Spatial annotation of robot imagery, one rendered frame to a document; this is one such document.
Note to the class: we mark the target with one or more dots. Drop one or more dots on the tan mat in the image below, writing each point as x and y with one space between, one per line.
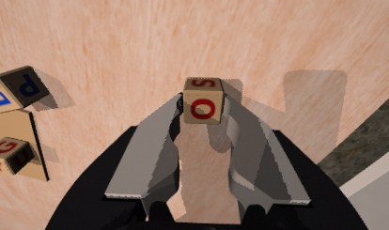
20 125

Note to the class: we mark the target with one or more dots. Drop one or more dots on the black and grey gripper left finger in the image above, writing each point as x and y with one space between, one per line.
140 167

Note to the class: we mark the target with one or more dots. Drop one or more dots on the wooden letter block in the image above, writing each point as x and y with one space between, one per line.
14 155
20 88
203 99

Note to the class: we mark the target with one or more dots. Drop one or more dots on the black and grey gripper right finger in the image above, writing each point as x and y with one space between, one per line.
267 169

